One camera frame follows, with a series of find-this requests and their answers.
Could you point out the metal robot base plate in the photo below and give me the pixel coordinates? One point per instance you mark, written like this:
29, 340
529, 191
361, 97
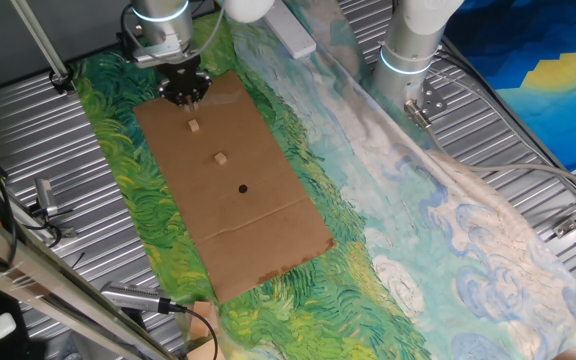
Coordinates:
435, 100

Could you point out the white small case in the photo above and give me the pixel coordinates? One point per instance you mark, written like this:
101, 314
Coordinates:
2, 326

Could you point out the black round mark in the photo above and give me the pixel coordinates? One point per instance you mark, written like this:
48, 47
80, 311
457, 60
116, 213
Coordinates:
242, 189

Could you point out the metal camera mount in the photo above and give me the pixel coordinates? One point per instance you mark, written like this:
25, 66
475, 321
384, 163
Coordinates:
68, 232

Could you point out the blue yellow painted cloth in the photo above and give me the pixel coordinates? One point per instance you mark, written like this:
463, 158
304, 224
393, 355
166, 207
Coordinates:
543, 50

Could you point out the silver depth camera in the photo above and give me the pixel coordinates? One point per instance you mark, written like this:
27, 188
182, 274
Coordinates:
133, 297

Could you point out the aluminium frame bar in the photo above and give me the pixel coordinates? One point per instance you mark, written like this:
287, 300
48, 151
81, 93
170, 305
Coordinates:
43, 280

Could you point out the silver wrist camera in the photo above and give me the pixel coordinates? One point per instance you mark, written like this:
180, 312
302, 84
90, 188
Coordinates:
158, 55

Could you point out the small silver camera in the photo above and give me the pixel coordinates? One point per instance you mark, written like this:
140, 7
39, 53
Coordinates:
45, 195

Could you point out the aluminium pole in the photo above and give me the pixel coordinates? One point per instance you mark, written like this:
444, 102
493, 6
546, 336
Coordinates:
38, 37

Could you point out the white power strip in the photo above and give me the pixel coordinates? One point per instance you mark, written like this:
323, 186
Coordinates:
293, 32

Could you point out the brown cardboard sheet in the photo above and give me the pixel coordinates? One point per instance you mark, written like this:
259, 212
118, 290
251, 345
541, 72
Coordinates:
248, 240

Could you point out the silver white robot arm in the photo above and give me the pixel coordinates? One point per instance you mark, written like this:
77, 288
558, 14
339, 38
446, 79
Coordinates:
408, 60

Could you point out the painted landscape print cloth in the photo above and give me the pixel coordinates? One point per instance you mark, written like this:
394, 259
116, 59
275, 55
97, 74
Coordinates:
418, 225

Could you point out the large wooden block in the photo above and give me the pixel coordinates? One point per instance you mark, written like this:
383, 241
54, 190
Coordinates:
208, 352
199, 325

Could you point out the small wooden cube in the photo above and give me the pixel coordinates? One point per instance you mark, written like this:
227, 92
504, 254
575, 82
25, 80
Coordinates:
194, 125
220, 158

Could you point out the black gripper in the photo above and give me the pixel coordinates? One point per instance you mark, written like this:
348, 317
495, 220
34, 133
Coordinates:
183, 72

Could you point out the black pole clamp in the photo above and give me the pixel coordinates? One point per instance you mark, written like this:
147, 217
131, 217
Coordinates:
60, 82

